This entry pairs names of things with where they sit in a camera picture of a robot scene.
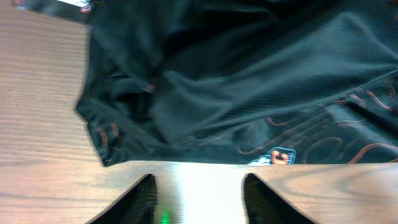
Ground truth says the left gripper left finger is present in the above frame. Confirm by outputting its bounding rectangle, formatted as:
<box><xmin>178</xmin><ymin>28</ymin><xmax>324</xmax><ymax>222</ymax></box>
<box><xmin>87</xmin><ymin>174</ymin><xmax>157</xmax><ymax>224</ymax></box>

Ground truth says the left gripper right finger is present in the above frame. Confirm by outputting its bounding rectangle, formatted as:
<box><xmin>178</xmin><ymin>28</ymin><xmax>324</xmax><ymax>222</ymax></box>
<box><xmin>243</xmin><ymin>174</ymin><xmax>314</xmax><ymax>224</ymax></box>

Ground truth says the black patterned jersey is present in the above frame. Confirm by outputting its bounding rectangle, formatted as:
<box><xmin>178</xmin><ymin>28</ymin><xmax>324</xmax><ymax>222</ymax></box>
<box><xmin>14</xmin><ymin>0</ymin><xmax>397</xmax><ymax>166</ymax></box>

